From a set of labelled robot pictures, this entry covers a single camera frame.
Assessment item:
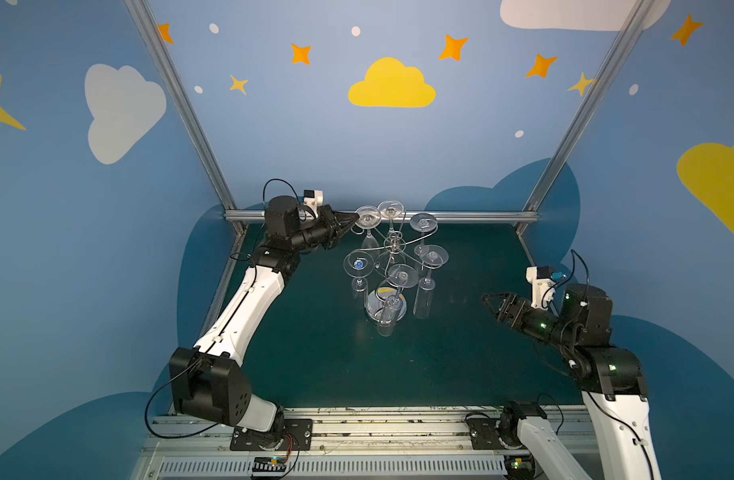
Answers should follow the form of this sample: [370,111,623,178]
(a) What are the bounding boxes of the chrome wire wine glass rack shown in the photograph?
[356,211,438,329]

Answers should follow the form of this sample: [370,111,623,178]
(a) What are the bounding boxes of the aluminium frame back rail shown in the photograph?
[224,209,539,224]

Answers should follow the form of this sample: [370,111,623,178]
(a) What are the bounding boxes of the aluminium frame right post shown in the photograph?
[524,0,656,212]

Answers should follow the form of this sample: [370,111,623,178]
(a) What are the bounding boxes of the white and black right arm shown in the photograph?
[482,266,661,479]

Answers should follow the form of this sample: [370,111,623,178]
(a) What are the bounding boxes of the small circuit board right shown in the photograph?
[504,457,535,480]

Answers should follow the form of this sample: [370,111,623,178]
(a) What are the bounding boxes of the small circuit board left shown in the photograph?
[250,456,292,478]

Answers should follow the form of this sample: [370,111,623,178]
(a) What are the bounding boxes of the clear champagne flute front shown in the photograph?
[377,264,419,337]

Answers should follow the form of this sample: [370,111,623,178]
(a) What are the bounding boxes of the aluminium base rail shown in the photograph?
[129,405,602,480]

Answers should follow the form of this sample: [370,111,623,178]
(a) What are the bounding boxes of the aluminium frame post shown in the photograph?
[124,0,239,211]
[524,0,656,212]

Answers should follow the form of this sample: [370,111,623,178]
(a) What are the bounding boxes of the aluminium frame left post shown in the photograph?
[124,0,239,211]

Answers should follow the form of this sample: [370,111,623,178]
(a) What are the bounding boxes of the small circuit board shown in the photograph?
[504,457,535,480]
[250,456,292,478]

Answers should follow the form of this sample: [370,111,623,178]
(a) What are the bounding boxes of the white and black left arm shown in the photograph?
[164,190,359,445]

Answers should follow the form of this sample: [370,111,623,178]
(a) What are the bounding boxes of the clear champagne flute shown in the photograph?
[378,200,405,239]
[410,212,438,258]
[377,264,419,337]
[356,205,382,258]
[343,249,375,309]
[413,245,449,319]

